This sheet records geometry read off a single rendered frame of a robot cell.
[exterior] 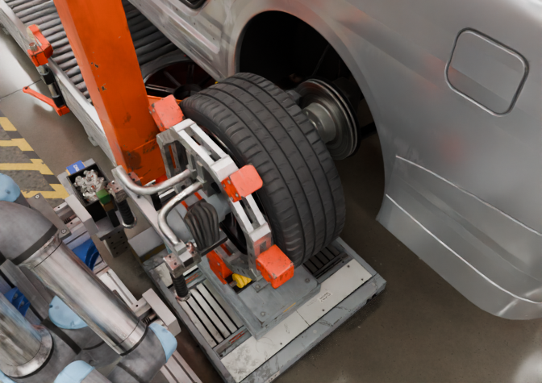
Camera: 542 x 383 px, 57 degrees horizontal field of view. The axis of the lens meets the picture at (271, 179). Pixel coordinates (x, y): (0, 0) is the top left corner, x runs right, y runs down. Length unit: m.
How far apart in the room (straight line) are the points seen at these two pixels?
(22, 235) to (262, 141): 0.67
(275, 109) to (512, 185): 0.64
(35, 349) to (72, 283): 0.27
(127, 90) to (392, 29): 0.97
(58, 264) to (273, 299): 1.27
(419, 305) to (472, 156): 1.28
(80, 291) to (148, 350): 0.18
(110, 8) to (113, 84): 0.27
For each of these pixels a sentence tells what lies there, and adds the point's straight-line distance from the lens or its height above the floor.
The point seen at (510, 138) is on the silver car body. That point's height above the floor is 1.36.
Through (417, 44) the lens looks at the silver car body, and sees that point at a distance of 1.23.
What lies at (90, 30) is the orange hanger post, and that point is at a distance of 1.67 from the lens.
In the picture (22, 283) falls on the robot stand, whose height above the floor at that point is 0.99.
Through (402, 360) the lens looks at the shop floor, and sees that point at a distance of 2.32.
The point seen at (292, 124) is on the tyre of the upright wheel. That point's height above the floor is 1.15.
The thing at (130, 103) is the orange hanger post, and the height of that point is 0.95.
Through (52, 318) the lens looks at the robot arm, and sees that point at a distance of 1.29.
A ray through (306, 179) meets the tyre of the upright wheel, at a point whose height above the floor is 1.06.
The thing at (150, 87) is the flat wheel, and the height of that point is 0.48.
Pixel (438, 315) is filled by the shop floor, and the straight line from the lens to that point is 2.44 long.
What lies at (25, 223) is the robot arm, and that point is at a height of 1.42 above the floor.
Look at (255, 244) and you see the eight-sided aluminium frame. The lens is 1.40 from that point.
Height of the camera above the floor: 2.13
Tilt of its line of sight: 50 degrees down
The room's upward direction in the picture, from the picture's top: 2 degrees counter-clockwise
